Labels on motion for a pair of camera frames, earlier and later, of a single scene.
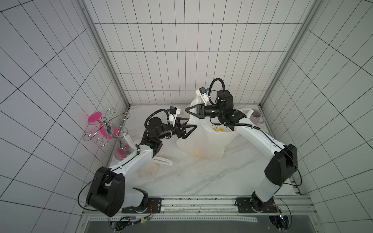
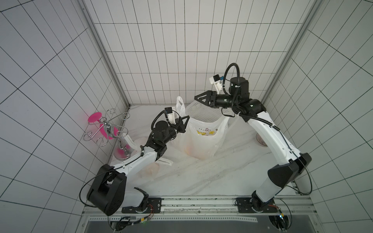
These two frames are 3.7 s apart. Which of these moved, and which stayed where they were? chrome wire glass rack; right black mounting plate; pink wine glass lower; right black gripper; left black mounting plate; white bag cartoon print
Moved: right black gripper; white bag cartoon print
Stayed: chrome wire glass rack; pink wine glass lower; left black mounting plate; right black mounting plate
